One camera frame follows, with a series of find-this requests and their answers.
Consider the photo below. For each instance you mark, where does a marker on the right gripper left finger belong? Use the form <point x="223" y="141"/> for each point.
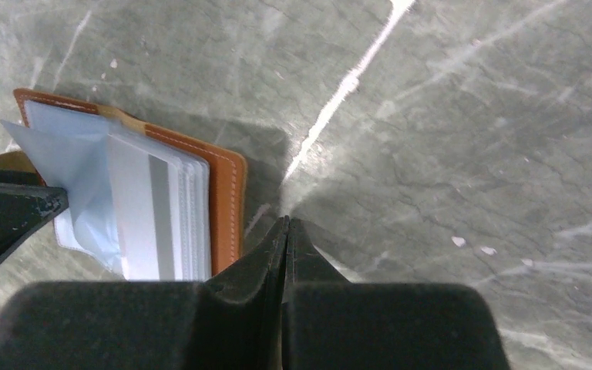
<point x="236" y="314"/>

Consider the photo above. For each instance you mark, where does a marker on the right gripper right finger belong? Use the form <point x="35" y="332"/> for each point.
<point x="303" y="263"/>

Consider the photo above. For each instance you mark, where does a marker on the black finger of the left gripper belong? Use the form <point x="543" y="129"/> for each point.
<point x="5" y="224"/>

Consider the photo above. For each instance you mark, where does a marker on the brown leather card holder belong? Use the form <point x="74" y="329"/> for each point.
<point x="66" y="141"/>

